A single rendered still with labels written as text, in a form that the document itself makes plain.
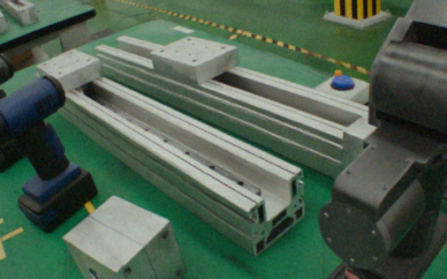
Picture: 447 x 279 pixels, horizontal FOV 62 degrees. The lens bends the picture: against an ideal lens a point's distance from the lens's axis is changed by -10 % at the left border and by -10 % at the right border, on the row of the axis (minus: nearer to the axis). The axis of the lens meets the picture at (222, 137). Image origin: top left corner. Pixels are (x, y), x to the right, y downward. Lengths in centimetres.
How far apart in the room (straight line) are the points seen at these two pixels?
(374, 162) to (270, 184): 29
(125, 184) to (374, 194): 53
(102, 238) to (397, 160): 33
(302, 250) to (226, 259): 10
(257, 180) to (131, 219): 19
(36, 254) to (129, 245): 23
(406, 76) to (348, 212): 10
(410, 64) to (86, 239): 38
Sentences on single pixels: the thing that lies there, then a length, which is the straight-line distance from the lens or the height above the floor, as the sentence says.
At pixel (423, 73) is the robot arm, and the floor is 107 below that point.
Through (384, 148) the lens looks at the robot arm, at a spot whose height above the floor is 103.
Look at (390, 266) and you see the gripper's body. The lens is 38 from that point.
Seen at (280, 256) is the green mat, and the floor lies 78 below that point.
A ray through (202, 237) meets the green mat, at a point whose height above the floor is 78.
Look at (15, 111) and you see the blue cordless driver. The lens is 61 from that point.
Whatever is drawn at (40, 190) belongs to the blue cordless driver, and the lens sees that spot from 67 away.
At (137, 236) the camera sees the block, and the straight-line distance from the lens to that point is 47.
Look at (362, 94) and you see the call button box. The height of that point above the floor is 83.
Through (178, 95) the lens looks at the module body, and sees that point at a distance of 90.
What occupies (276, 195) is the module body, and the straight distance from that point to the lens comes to 56.
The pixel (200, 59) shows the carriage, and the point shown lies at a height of 90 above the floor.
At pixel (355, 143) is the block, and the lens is 59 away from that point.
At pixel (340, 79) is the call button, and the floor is 85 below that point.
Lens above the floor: 119
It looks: 32 degrees down
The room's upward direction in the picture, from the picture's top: 10 degrees counter-clockwise
